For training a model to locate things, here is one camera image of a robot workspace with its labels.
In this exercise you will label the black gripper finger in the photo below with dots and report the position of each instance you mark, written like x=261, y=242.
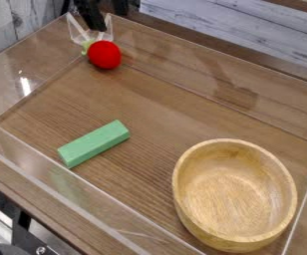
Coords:
x=121, y=7
x=90, y=12

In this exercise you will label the red plush strawberry toy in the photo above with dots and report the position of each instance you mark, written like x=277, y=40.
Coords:
x=103, y=54

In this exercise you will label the green rectangular block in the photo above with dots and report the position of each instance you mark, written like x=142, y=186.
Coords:
x=93, y=143

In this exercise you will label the wooden bowl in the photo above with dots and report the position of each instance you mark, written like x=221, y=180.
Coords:
x=234, y=194

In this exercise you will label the clear acrylic tray wall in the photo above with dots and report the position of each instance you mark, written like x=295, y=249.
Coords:
x=177, y=94

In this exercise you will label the black table leg bracket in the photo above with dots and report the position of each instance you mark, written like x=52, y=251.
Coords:
x=24, y=239

